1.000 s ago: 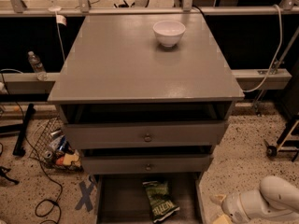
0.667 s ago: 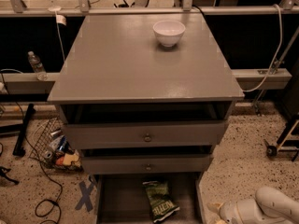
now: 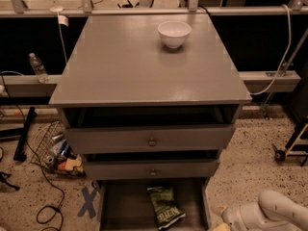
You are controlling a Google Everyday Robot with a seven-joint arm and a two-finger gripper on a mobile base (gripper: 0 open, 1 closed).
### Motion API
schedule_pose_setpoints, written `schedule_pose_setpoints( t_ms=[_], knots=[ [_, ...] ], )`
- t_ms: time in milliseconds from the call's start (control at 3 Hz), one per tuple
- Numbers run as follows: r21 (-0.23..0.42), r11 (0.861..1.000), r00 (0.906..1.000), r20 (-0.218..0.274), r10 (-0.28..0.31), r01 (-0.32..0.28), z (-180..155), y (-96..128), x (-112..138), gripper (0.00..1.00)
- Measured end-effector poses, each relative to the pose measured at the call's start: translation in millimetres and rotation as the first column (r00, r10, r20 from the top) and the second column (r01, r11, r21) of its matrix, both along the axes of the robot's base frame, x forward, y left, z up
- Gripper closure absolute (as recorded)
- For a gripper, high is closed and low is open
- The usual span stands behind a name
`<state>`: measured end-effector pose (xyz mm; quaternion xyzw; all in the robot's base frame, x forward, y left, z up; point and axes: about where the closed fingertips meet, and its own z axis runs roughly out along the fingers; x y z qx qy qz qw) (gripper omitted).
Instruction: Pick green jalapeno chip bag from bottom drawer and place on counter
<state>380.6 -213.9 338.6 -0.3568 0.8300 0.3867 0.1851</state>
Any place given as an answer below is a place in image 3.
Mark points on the soda can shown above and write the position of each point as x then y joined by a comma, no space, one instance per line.
50,160

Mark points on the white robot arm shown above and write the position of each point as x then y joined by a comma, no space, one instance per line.
272,212

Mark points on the wire basket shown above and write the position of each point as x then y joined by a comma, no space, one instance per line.
54,143

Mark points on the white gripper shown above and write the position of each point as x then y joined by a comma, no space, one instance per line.
230,214

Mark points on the yellow sponge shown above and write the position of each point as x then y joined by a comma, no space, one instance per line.
71,165

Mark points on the grey top drawer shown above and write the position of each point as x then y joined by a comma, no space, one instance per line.
149,129

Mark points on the grey middle drawer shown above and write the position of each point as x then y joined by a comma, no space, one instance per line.
155,165

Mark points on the grey drawer cabinet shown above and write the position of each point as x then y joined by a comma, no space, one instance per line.
143,115

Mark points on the white ceramic bowl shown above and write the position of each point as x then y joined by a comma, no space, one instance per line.
174,33

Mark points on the metal railing frame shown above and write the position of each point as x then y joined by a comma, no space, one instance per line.
150,10

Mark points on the black stand leg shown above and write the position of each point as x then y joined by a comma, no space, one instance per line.
19,154

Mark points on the grey drawer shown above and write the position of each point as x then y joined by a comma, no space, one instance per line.
149,129
155,165
125,205

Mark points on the grey bottom drawer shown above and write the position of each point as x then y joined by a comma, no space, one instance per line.
125,205

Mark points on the clear plastic water bottle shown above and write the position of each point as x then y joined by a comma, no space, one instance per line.
38,67

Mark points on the black wheeled cart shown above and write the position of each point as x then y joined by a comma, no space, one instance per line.
292,147

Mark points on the green jalapeno chip bag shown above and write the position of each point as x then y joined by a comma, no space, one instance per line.
166,209

